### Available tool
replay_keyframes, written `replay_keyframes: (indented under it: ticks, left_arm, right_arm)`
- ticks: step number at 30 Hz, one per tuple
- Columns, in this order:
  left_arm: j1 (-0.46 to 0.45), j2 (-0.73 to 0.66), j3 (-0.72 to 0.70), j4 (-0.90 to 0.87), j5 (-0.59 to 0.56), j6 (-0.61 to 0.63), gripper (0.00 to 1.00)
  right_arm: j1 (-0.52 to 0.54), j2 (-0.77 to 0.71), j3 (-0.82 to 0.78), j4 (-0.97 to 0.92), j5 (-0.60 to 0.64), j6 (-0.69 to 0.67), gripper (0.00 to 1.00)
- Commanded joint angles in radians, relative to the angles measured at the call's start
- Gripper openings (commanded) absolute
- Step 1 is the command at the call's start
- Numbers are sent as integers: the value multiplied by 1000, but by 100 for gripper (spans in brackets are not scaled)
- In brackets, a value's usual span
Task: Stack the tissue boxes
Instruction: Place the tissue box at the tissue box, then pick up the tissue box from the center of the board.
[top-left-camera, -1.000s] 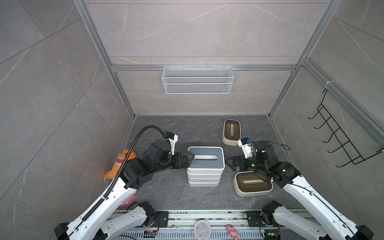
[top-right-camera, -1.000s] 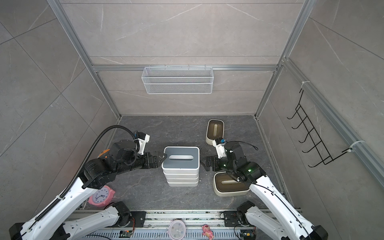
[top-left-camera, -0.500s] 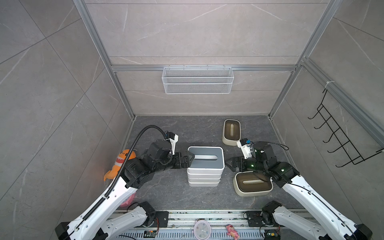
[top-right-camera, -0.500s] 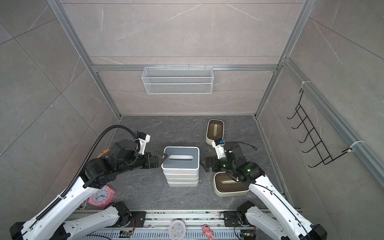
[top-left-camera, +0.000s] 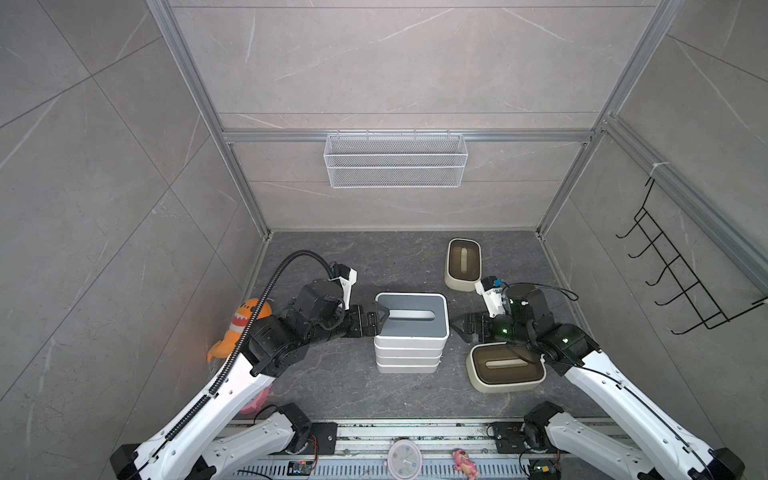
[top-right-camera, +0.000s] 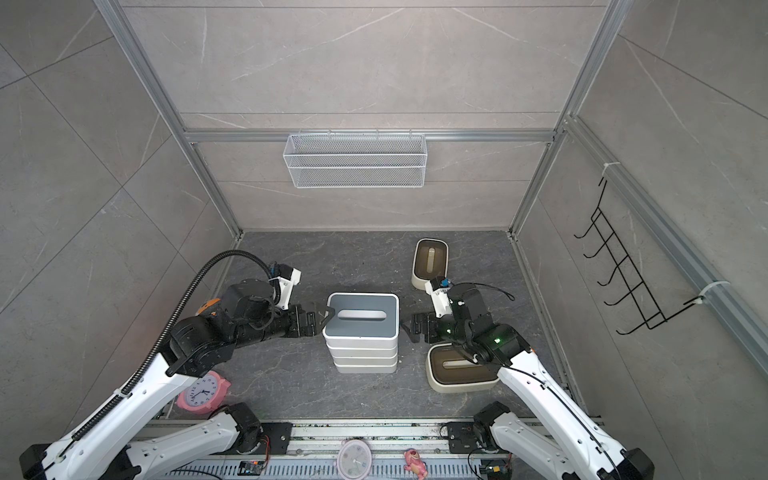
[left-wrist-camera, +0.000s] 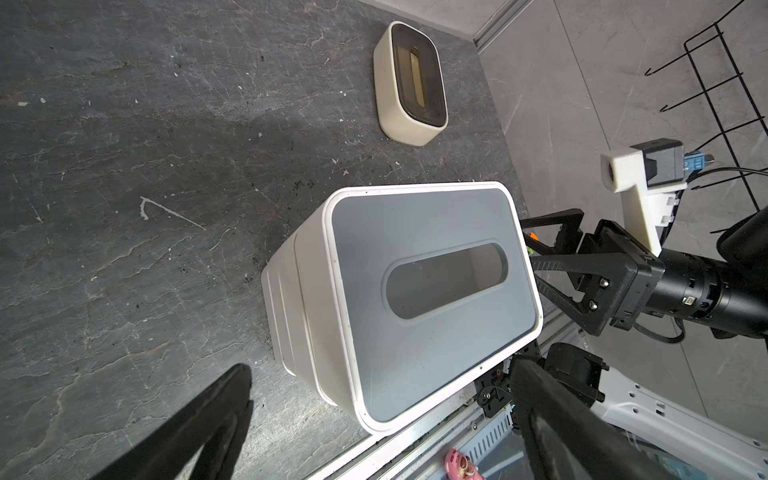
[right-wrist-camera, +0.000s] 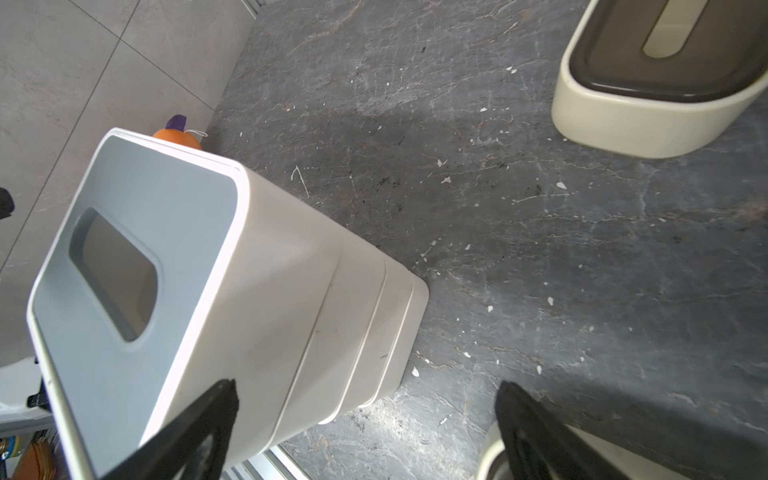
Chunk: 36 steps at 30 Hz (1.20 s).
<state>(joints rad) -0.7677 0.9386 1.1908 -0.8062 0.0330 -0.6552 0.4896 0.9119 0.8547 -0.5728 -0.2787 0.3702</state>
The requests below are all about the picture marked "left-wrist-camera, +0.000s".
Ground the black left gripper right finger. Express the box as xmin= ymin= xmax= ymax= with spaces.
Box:
xmin=510 ymin=359 xmax=673 ymax=479

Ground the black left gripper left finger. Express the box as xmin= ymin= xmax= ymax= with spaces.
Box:
xmin=94 ymin=363 xmax=254 ymax=479

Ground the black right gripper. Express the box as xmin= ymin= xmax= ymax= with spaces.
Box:
xmin=520 ymin=208 xmax=665 ymax=336

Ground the bamboo lid tissue box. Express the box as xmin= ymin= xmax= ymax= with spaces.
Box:
xmin=261 ymin=252 xmax=293 ymax=375
xmin=275 ymin=232 xmax=315 ymax=386

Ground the grey lid tissue box front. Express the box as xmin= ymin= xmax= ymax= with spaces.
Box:
xmin=286 ymin=207 xmax=354 ymax=414

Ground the grey lid tissue box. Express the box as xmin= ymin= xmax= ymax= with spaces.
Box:
xmin=308 ymin=181 xmax=545 ymax=436
xmin=286 ymin=207 xmax=354 ymax=414

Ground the grey lid tissue box back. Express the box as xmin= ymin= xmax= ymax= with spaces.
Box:
xmin=308 ymin=181 xmax=545 ymax=436

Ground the brown lid tissue box back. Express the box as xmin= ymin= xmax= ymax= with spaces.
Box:
xmin=373 ymin=21 xmax=448 ymax=147

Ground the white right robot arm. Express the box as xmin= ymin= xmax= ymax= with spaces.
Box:
xmin=522 ymin=209 xmax=767 ymax=479

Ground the pink bear figurine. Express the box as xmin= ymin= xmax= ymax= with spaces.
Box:
xmin=444 ymin=447 xmax=484 ymax=480

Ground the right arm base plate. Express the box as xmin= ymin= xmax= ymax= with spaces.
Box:
xmin=474 ymin=340 xmax=540 ymax=419

